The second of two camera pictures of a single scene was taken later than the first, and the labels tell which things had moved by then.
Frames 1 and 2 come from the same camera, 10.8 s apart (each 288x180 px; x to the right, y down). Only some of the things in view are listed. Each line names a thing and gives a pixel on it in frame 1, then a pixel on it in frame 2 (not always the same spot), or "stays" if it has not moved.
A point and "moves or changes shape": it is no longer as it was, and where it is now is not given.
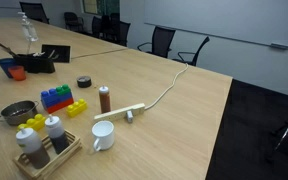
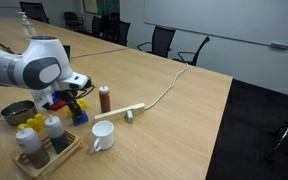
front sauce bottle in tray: [31, 144] stays
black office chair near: [161, 41] stays
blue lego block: [52, 97] moves or changes shape
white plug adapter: [129, 116] stays
